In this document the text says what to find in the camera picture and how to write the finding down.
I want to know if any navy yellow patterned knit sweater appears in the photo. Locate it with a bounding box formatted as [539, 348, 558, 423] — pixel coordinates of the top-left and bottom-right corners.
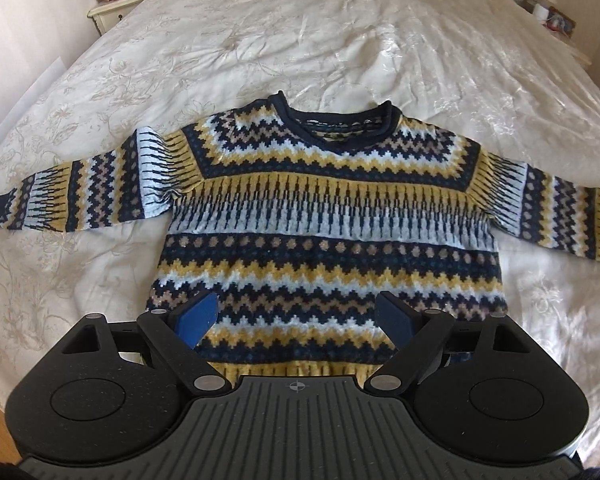
[0, 94, 600, 378]

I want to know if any cream floral bedspread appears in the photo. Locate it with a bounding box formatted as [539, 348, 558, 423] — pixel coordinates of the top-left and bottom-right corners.
[0, 0, 600, 466]

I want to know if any cream left nightstand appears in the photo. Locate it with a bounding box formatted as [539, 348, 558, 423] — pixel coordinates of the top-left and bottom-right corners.
[86, 0, 145, 36]

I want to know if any cream nightstand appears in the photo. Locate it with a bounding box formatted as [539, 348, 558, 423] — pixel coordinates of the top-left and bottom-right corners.
[514, 0, 592, 70]
[86, 0, 145, 36]

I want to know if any cream right nightstand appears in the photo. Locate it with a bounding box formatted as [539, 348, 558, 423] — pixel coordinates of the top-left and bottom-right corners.
[514, 0, 592, 70]

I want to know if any framed photo right nightstand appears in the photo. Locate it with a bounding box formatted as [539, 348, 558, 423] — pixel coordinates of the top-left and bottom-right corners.
[545, 6, 576, 38]

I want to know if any white cylinder speaker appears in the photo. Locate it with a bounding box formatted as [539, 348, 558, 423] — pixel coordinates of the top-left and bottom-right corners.
[532, 3, 550, 23]

